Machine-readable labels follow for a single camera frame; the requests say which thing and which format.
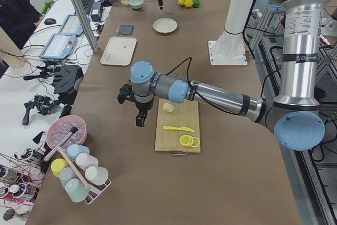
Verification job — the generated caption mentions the pink bowl with ice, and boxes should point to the pink bowl with ice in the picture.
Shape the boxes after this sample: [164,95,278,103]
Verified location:
[46,115,87,149]

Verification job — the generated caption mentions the yellow plastic cup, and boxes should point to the yellow plastic cup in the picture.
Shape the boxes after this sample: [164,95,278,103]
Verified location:
[51,158,69,178]

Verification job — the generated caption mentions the lemon slices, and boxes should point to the lemon slices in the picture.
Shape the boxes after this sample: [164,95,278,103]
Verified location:
[179,135,200,148]

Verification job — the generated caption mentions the white cup rack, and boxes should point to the white cup rack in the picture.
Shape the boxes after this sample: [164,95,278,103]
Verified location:
[84,179,112,204]

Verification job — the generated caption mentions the mint green bowl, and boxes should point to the mint green bowl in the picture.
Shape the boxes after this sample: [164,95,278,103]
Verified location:
[129,0,144,10]

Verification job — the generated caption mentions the blue teach pendant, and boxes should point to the blue teach pendant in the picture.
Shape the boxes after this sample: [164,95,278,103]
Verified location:
[58,14,84,37]
[39,33,76,60]

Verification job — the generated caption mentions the white plastic cup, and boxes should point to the white plastic cup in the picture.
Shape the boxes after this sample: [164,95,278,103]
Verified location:
[85,166,108,185]

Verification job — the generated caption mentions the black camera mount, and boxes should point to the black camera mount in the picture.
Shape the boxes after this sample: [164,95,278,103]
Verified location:
[52,65,84,105]

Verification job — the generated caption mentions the black computer mouse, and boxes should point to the black computer mouse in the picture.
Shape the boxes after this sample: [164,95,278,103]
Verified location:
[44,18,56,25]

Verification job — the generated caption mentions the green lime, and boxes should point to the green lime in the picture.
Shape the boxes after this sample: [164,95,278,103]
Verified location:
[193,0,201,8]

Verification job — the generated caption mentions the wooden muddler stick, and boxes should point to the wooden muddler stick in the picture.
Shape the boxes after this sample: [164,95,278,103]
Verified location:
[57,148,91,190]

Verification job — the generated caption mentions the aluminium frame post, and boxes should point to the aluminium frame post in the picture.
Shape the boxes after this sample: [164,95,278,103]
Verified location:
[71,0,98,53]

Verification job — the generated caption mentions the blue plastic cup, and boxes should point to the blue plastic cup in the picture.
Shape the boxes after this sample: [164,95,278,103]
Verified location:
[66,144,90,161]

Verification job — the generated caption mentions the grey folded cloth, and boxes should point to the grey folded cloth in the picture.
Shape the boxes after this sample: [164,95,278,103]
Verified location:
[116,24,134,35]

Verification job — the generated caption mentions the mint plastic cup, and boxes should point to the mint plastic cup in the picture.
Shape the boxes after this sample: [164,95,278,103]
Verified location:
[65,178,89,203]

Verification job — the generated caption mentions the yellow plastic knife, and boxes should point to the yellow plastic knife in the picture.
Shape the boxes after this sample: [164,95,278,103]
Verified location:
[162,125,194,132]

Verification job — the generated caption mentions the whole yellow lemon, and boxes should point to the whole yellow lemon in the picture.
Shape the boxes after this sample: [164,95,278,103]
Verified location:
[184,0,194,8]

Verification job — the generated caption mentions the pink plastic cup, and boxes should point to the pink plastic cup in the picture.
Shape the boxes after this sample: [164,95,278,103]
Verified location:
[75,152,98,171]

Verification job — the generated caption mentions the wooden cutting board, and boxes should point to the wooden cutting board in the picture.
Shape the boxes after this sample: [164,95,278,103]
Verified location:
[154,99,201,154]

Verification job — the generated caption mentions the grey plastic cup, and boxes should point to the grey plastic cup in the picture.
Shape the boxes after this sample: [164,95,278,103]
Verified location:
[59,167,77,188]

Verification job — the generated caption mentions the white pedestal column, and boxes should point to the white pedestal column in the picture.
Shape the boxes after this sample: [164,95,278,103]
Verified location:
[209,0,253,65]

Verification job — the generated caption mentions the cream rectangular tray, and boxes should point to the cream rectangular tray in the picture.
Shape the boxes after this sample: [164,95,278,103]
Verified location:
[100,36,137,66]

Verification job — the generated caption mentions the person in black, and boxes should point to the person in black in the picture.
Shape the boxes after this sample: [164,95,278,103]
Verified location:
[1,0,43,49]

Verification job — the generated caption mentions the cream round plate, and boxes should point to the cream round plate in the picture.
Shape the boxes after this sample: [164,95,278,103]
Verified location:
[153,18,177,34]

